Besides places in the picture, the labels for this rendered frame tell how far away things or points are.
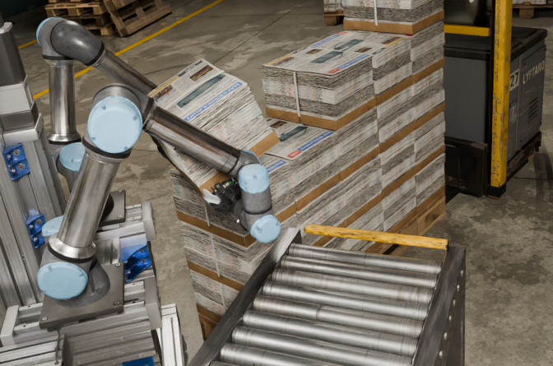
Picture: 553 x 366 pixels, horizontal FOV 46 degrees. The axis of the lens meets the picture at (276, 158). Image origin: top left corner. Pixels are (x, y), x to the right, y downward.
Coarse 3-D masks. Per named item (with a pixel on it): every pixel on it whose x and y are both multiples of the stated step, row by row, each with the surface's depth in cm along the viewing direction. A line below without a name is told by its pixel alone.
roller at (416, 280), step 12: (288, 264) 189; (300, 264) 188; (312, 264) 186; (324, 264) 185; (336, 264) 184; (348, 264) 184; (348, 276) 182; (360, 276) 180; (372, 276) 179; (384, 276) 178; (396, 276) 177; (408, 276) 176; (420, 276) 175; (432, 276) 174; (432, 288) 173
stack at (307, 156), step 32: (288, 128) 271; (320, 128) 266; (352, 128) 270; (384, 128) 289; (288, 160) 246; (320, 160) 258; (352, 160) 274; (384, 160) 294; (192, 192) 244; (288, 192) 246; (352, 192) 279; (224, 224) 237; (288, 224) 250; (320, 224) 267; (352, 224) 285; (384, 224) 306; (416, 224) 330; (192, 256) 261; (224, 256) 246; (256, 256) 239; (224, 288) 256
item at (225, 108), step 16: (224, 80) 197; (240, 80) 192; (208, 96) 192; (224, 96) 187; (240, 96) 189; (176, 112) 195; (192, 112) 188; (208, 112) 186; (224, 112) 188; (240, 112) 191; (256, 112) 193; (208, 128) 187; (224, 128) 190; (240, 128) 193; (256, 128) 195; (240, 144) 194; (176, 160) 196; (192, 160) 188; (192, 176) 190; (208, 176) 192
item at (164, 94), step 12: (204, 60) 215; (180, 72) 215; (192, 72) 211; (204, 72) 208; (168, 84) 212; (180, 84) 209; (192, 84) 206; (156, 96) 209; (168, 96) 206; (156, 144) 217; (168, 156) 208
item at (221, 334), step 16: (288, 240) 198; (272, 256) 192; (256, 272) 185; (272, 272) 186; (256, 288) 179; (240, 304) 173; (224, 320) 168; (240, 320) 168; (208, 336) 163; (224, 336) 162; (208, 352) 157
